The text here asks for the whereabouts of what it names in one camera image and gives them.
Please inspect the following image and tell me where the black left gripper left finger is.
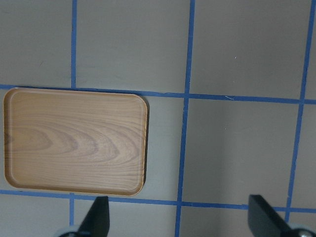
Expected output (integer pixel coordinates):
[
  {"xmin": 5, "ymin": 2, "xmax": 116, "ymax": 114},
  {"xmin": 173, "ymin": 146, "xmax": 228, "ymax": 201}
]
[{"xmin": 77, "ymin": 197, "xmax": 110, "ymax": 237}]

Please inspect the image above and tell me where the wooden tray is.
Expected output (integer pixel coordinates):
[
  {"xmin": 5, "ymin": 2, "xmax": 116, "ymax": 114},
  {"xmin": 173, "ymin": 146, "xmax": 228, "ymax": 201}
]
[{"xmin": 3, "ymin": 88, "xmax": 149, "ymax": 196}]

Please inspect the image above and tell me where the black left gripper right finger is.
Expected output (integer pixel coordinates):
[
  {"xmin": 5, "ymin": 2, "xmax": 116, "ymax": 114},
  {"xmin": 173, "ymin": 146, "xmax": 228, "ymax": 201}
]
[{"xmin": 248, "ymin": 195, "xmax": 296, "ymax": 237}]

